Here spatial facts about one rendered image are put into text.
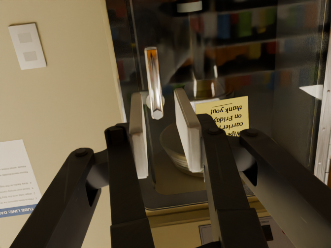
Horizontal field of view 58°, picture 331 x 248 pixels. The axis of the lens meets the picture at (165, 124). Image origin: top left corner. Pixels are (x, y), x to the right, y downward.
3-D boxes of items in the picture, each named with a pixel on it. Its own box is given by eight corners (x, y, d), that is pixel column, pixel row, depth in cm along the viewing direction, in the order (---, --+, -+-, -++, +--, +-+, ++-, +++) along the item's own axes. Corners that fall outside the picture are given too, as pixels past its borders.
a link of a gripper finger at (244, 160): (208, 152, 15) (267, 145, 15) (191, 113, 19) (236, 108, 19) (208, 177, 15) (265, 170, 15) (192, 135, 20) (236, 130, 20)
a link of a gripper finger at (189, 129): (187, 126, 16) (201, 125, 16) (173, 87, 22) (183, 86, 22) (190, 173, 17) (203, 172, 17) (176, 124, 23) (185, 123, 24)
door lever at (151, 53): (139, 41, 38) (159, 39, 38) (147, 109, 42) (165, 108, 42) (139, 48, 33) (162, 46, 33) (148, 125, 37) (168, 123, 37)
